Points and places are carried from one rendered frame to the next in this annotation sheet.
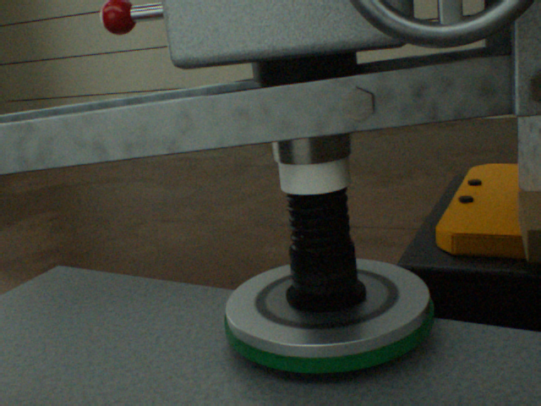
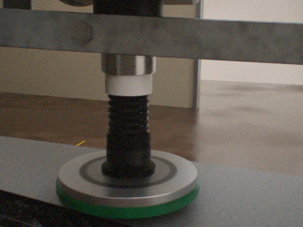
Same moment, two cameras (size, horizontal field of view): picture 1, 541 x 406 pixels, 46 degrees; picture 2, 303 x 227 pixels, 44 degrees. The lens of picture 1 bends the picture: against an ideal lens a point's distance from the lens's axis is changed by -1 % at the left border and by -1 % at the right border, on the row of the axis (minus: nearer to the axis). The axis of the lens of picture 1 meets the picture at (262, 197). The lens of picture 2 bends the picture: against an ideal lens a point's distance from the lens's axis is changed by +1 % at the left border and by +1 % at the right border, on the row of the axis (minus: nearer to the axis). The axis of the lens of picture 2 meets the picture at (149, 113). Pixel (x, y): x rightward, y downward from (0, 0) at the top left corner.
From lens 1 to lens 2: 1.18 m
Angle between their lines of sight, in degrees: 152
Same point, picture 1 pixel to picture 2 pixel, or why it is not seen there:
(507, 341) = (25, 186)
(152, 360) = (244, 192)
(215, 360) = (201, 188)
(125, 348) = (274, 201)
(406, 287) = (73, 169)
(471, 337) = (42, 189)
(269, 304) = (166, 166)
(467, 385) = not seen: hidden behind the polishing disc
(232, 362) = not seen: hidden behind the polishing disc
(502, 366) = (44, 175)
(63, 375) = (297, 188)
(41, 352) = not seen: outside the picture
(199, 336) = (223, 205)
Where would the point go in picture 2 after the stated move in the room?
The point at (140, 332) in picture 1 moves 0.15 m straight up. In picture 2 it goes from (276, 211) to (284, 111)
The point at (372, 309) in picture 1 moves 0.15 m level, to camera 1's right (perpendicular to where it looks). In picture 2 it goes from (103, 159) to (10, 161)
